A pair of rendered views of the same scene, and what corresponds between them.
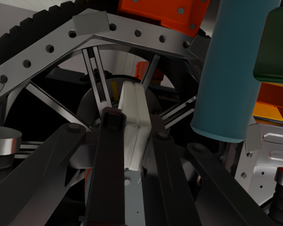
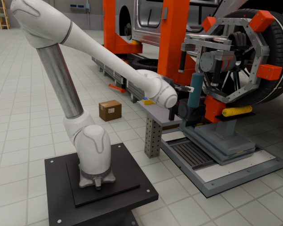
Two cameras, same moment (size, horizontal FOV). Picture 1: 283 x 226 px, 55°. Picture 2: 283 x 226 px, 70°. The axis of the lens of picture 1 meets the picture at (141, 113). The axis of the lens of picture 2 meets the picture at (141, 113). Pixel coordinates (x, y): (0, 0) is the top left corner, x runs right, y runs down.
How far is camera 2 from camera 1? 1.19 m
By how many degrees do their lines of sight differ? 59
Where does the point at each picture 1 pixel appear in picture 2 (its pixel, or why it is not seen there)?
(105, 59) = not seen: outside the picture
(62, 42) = (231, 96)
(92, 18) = (224, 101)
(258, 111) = not seen: hidden behind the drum
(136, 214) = (205, 61)
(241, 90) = (192, 84)
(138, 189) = (205, 67)
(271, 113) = not seen: hidden behind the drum
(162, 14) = (211, 100)
